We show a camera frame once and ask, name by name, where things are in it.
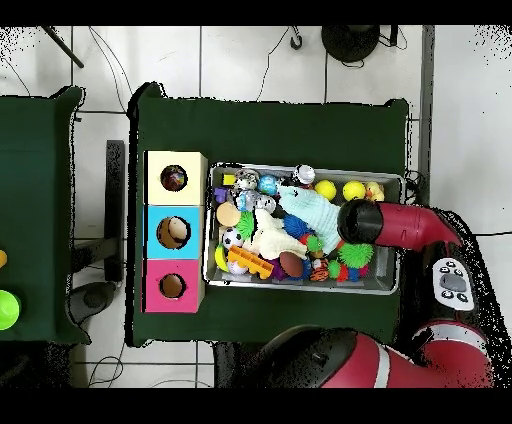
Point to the mint knitted cloth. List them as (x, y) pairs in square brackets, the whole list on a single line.
[(316, 212)]

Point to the colourful patterned cloth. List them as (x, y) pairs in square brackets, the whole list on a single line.
[(174, 178)]

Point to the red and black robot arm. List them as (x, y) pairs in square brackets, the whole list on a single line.
[(412, 224)]

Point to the wooden box with three holes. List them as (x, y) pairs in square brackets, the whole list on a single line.
[(176, 200)]

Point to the tan round sponge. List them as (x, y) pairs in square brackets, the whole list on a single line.
[(228, 214)]

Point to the cream knitted cloth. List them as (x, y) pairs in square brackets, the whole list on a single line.
[(276, 240)]

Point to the black and white soccer ball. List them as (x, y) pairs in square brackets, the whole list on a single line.
[(232, 238)]

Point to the orange ice cube tray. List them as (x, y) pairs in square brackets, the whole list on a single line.
[(248, 260)]

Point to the silver drink can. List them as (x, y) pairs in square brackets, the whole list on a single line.
[(304, 174)]

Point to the brown toy football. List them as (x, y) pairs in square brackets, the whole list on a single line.
[(291, 264)]

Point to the yellow ball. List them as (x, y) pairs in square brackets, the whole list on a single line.
[(324, 189), (354, 190)]

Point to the dark green table cloth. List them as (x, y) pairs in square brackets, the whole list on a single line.
[(36, 160), (280, 132)]

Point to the green spiky ball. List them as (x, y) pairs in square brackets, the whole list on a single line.
[(355, 255)]

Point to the black hook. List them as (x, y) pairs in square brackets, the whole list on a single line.
[(296, 47)]

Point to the black round stand base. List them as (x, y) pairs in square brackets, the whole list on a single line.
[(350, 42)]

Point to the black rod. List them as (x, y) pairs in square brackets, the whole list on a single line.
[(64, 48)]

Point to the small orange object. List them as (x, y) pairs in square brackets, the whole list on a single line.
[(2, 258)]

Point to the green bowl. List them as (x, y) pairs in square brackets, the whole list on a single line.
[(8, 310)]

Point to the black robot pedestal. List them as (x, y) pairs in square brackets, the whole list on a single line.
[(232, 364)]

